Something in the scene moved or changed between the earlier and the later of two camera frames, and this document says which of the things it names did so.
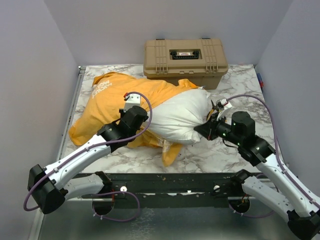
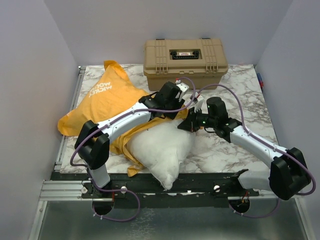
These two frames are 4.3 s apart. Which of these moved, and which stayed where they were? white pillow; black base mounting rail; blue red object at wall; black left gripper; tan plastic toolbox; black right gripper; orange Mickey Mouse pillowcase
Moved: black left gripper; black right gripper; orange Mickey Mouse pillowcase; white pillow
Stayed: tan plastic toolbox; blue red object at wall; black base mounting rail
